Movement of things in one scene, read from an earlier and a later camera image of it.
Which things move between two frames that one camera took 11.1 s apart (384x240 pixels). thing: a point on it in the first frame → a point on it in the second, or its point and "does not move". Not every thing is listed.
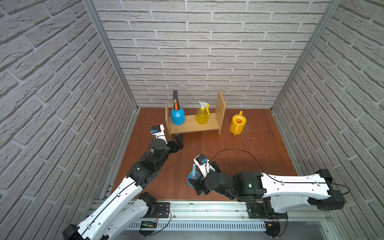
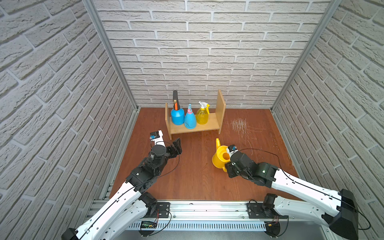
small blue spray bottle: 193,175 → 190,121
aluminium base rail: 226,216 does not move
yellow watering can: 237,123 → 221,157
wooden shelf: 216,121 does not move
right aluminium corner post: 332,7 does not move
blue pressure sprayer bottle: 178,115 does not move
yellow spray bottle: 202,115 does not move
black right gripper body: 198,188 → 230,173
